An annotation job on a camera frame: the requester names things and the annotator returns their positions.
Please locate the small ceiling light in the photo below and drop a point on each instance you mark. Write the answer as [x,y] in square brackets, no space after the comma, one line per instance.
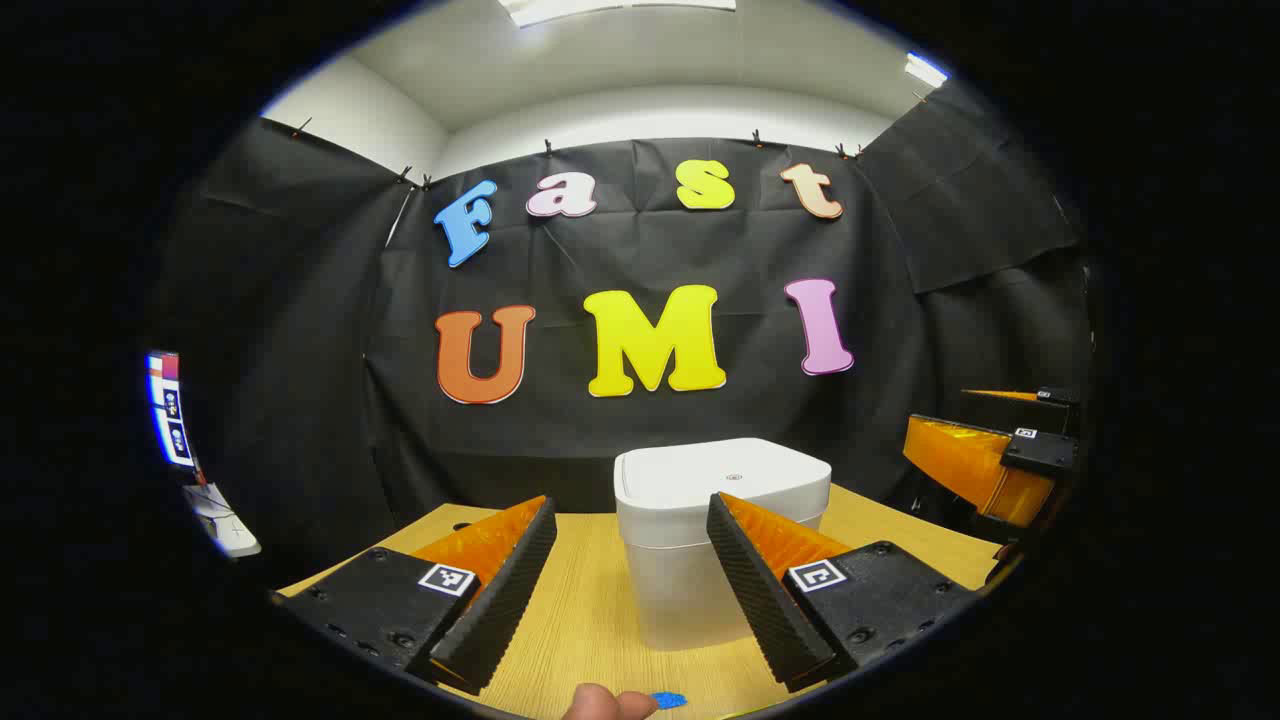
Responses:
[925,70]

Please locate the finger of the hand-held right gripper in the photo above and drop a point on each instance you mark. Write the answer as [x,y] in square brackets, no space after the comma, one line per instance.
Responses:
[1000,412]
[1040,455]

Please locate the long ceiling light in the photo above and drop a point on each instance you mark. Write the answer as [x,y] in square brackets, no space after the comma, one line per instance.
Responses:
[600,8]

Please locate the white side table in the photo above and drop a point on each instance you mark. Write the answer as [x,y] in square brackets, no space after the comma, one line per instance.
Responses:
[228,530]

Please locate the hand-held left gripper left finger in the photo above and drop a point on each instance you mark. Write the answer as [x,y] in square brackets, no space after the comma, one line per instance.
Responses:
[500,600]

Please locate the blue paper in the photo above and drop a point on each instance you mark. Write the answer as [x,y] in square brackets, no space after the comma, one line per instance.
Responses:
[668,700]

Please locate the computer monitor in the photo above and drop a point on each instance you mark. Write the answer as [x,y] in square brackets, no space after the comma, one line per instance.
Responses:
[170,410]

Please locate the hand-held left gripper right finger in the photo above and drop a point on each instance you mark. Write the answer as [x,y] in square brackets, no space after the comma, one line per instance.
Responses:
[765,600]

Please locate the white desktop garbage bin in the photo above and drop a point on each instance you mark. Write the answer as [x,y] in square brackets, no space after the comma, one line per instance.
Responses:
[680,480]

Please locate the wooden desktop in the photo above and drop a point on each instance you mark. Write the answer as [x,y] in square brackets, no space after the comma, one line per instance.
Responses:
[580,600]

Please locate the black backdrop cloth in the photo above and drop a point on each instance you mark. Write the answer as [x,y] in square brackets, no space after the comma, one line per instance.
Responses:
[700,420]

